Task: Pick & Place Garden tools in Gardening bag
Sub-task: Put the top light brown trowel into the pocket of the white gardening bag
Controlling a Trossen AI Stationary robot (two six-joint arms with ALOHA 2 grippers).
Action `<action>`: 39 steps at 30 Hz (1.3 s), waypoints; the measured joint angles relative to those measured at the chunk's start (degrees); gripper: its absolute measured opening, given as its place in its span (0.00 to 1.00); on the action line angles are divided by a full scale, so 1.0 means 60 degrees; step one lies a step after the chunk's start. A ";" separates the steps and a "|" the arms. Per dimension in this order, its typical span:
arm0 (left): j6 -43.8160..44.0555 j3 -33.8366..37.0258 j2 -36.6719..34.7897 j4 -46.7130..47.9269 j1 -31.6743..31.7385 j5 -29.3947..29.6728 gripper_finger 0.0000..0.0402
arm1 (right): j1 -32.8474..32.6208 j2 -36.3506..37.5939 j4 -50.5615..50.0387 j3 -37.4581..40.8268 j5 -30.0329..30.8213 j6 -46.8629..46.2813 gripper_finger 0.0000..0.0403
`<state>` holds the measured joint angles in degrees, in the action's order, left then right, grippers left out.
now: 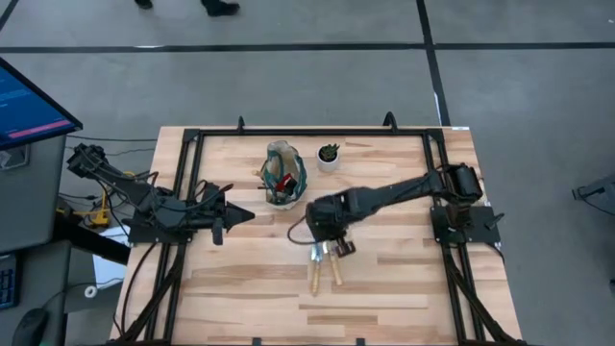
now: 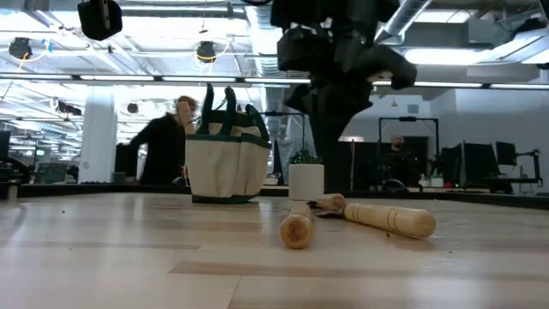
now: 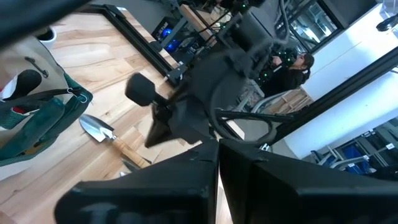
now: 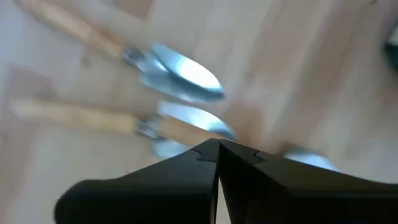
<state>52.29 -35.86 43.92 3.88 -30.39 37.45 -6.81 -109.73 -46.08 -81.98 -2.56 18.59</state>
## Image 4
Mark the wide trowel with wooden handle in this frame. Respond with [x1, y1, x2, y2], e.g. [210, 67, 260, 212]
[8, 98, 236, 160]

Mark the cream and green gardening bag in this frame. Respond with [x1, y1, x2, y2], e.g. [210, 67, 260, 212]
[384, 24, 398, 73]

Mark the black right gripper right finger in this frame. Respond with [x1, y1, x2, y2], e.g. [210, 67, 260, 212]
[219, 139, 398, 224]

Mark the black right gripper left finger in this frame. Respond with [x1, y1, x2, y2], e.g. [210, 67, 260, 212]
[53, 138, 220, 224]

